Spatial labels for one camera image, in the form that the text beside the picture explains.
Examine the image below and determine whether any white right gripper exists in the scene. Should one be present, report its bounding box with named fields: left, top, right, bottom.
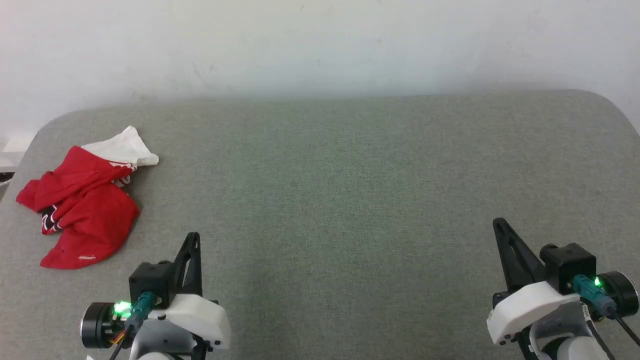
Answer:
left=487, top=217, right=640, bottom=346

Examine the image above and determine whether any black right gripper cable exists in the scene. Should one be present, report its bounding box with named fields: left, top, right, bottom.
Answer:
left=572, top=274, right=640, bottom=348

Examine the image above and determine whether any red and white shirt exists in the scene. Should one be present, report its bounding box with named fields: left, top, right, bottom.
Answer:
left=16, top=125, right=160, bottom=271

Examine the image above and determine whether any grey fabric sofa cushion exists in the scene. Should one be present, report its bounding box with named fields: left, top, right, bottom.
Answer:
left=0, top=89, right=640, bottom=360

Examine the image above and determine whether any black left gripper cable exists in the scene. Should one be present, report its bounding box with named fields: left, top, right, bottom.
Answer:
left=107, top=291, right=158, bottom=360

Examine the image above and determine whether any white wall socket box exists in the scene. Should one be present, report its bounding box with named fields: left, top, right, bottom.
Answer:
left=4, top=132, right=37, bottom=153

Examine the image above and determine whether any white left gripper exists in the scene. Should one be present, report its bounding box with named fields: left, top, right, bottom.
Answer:
left=80, top=232, right=232, bottom=351

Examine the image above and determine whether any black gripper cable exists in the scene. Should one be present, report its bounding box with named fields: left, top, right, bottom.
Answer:
left=107, top=291, right=158, bottom=360
left=572, top=274, right=640, bottom=348

